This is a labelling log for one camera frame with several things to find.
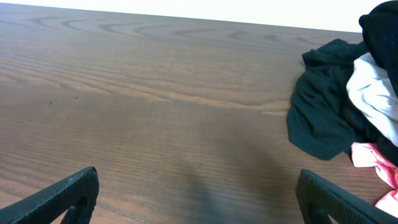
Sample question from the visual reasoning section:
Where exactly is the pink garment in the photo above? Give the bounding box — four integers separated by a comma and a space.
351, 142, 397, 218

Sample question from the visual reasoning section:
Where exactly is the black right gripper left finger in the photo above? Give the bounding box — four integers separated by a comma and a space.
1, 167, 100, 224

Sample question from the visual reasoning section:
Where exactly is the black velvet skirt with buttons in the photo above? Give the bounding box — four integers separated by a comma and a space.
359, 1, 397, 95

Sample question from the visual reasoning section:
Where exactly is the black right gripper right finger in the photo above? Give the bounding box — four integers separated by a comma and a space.
295, 169, 397, 224

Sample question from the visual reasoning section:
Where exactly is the dark green garment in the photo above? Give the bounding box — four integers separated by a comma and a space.
287, 39, 397, 165

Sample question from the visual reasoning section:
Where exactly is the white garment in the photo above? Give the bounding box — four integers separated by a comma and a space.
346, 53, 397, 146

